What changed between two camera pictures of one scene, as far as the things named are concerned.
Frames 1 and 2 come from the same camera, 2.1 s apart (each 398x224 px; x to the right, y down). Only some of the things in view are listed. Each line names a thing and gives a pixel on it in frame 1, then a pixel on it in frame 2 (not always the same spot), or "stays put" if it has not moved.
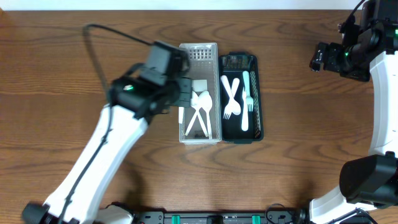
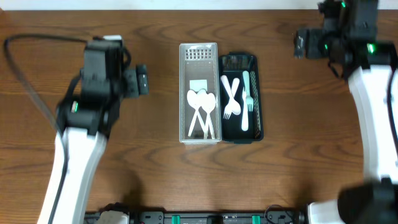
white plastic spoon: (181, 112) to (211, 105)
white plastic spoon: (204, 101) stays put
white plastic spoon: (194, 102) stays put
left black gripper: (185, 92) to (142, 80)
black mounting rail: (292, 216) stays put
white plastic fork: (244, 122) stays put
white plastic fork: (249, 99) stays put
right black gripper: (336, 50) to (303, 38)
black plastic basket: (240, 98) stays put
